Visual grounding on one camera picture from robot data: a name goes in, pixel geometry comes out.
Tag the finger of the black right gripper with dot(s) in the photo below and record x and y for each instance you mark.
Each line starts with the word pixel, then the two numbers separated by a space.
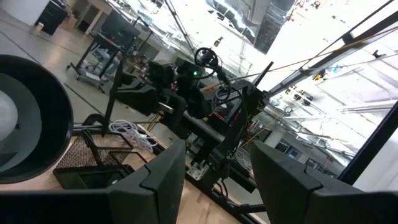
pixel 129 79
pixel 140 98

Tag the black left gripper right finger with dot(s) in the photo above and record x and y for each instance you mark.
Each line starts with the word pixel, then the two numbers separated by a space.
pixel 295 202

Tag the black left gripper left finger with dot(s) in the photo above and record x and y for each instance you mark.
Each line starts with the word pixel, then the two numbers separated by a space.
pixel 140 202

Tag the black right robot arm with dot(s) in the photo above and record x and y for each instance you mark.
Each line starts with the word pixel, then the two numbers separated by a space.
pixel 199 102

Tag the black mesh desk organizer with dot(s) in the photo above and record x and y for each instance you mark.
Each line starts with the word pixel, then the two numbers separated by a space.
pixel 77 155

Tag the person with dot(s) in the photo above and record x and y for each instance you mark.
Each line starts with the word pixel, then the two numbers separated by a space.
pixel 104 60

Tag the dark grey side desk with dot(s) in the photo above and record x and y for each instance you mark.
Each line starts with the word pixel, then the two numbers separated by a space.
pixel 205 127

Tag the black rolling workstation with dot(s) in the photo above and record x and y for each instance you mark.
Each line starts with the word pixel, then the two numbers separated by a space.
pixel 119 31

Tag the white spotlight lamp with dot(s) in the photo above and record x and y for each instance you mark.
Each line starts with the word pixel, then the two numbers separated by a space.
pixel 56 124

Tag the thin black strut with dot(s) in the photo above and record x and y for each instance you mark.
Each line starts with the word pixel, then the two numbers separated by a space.
pixel 262 74

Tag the black cabinet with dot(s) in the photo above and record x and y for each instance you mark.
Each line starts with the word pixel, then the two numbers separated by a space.
pixel 51 18

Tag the white pillar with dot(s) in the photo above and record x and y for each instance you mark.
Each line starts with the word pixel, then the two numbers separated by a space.
pixel 21 11

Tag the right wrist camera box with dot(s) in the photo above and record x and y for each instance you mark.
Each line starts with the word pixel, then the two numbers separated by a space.
pixel 161 73

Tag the silver mounting bracket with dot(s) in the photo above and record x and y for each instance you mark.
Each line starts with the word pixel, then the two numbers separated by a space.
pixel 199 171

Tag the black overhead frame beam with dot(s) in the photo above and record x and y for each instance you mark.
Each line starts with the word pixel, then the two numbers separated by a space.
pixel 367 35
pixel 370 143

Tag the silver ventilation duct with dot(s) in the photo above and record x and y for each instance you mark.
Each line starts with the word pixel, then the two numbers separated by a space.
pixel 273 28

